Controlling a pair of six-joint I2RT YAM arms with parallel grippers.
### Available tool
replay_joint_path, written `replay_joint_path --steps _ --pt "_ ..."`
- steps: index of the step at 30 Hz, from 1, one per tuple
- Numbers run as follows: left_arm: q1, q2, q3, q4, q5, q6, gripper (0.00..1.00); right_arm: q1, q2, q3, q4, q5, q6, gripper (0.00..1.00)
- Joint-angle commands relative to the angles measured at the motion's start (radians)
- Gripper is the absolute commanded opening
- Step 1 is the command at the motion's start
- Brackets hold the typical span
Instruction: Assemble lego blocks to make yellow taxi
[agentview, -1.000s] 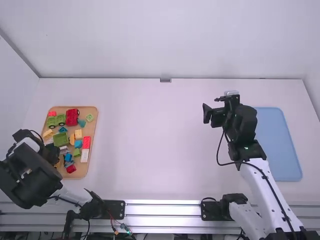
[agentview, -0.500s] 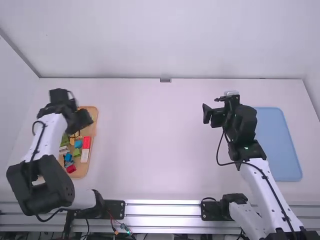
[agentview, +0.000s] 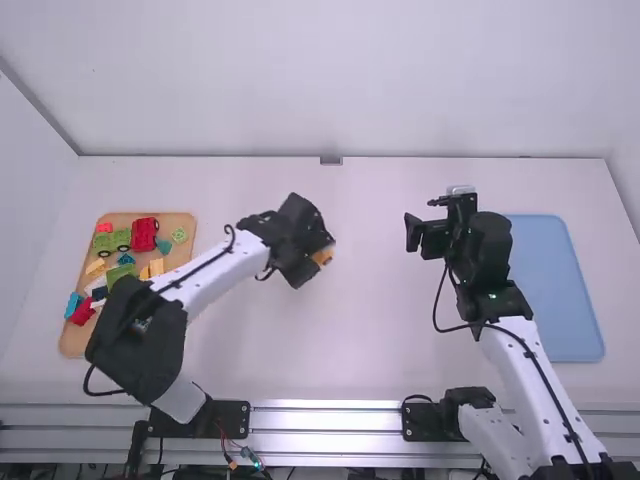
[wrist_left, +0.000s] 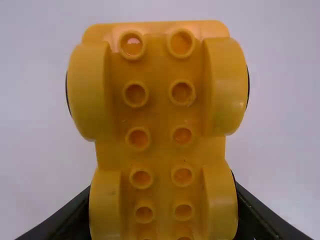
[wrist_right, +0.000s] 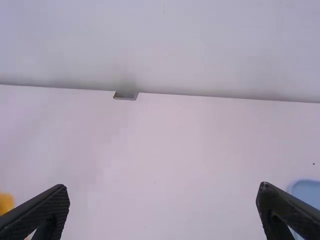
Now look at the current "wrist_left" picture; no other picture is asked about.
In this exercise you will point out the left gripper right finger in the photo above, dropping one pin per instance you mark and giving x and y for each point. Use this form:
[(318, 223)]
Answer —
[(265, 220)]

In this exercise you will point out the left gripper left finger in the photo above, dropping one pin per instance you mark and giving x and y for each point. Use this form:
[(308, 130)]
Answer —
[(67, 220)]

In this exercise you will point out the yellow toy car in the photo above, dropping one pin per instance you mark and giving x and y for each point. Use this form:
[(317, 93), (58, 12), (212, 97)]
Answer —
[(160, 155)]

